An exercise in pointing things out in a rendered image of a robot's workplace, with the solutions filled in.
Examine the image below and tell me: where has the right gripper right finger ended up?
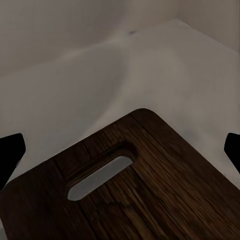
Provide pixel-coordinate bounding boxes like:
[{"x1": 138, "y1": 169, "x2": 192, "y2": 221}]
[{"x1": 224, "y1": 133, "x2": 240, "y2": 173}]

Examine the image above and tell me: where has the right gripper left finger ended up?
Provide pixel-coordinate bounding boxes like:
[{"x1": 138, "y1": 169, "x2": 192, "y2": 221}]
[{"x1": 0, "y1": 133, "x2": 26, "y2": 192}]

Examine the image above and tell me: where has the cutting board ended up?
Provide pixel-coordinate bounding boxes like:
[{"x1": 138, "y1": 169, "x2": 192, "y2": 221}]
[{"x1": 0, "y1": 108, "x2": 240, "y2": 240}]

